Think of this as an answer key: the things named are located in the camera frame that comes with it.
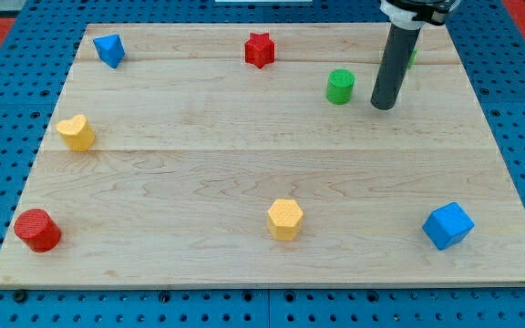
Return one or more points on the blue triangle block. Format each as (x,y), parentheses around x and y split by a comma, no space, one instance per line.
(110,49)

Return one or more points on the blue cube block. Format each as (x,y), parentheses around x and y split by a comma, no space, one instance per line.
(447,225)

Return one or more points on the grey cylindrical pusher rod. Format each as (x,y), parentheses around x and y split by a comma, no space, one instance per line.
(399,48)

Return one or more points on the green block behind rod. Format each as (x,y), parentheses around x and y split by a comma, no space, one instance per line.
(412,58)

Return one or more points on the green cylinder block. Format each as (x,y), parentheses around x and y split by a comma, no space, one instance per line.
(340,84)

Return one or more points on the yellow heart block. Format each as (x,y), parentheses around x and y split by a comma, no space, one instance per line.
(77,133)

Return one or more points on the yellow hexagon block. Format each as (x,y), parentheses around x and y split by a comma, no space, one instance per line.
(285,219)

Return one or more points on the red star block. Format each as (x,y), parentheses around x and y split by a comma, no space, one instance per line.
(259,50)

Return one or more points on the wooden board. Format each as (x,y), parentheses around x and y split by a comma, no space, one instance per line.
(193,145)

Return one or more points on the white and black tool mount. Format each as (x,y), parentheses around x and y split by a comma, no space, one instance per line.
(414,14)

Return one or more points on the red cylinder block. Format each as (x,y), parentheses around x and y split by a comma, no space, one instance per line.
(37,230)

